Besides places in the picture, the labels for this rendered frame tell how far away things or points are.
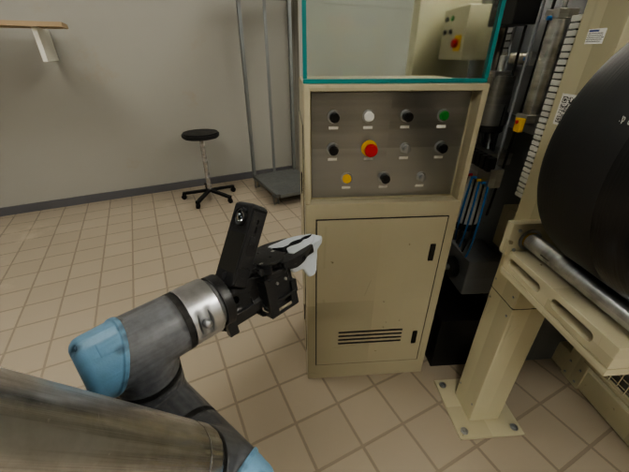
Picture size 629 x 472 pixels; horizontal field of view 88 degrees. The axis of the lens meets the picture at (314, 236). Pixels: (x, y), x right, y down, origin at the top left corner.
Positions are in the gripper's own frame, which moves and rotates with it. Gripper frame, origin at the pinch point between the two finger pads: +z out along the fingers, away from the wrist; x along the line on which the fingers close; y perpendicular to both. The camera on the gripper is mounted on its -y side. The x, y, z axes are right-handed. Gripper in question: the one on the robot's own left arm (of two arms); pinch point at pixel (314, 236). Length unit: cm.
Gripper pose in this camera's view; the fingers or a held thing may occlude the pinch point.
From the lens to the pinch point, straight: 55.0
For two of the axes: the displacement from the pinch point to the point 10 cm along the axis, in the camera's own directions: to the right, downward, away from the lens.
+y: 1.4, 9.3, 3.4
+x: 7.1, 1.4, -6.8
